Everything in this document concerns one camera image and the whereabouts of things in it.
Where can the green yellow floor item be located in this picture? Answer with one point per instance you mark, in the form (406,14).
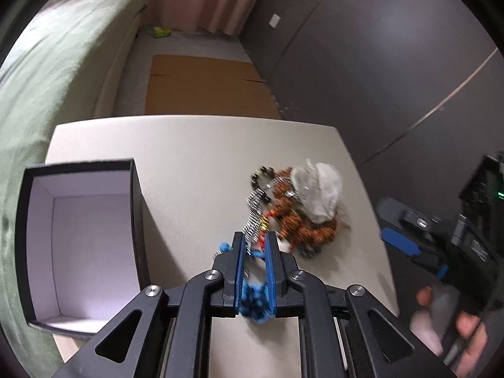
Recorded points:
(160,32)

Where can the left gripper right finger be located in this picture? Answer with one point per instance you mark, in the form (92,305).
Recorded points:
(282,297)

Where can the green covered bed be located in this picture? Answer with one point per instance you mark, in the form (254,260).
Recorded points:
(54,74)

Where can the white table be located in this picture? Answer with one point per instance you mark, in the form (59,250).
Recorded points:
(195,174)

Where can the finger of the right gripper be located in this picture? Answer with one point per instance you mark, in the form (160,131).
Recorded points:
(424,256)
(392,214)

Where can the flattened brown cardboard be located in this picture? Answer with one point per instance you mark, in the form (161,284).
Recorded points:
(182,84)

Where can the white fabric flower hairpiece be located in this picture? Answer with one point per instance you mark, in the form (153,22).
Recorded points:
(319,189)

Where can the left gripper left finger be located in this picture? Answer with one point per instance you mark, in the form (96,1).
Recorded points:
(230,263)

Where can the white wall socket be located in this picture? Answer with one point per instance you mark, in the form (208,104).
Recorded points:
(273,22)

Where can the person's right hand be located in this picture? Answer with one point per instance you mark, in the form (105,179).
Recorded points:
(437,314)

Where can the black square jewelry box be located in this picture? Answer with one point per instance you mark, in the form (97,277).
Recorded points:
(79,244)

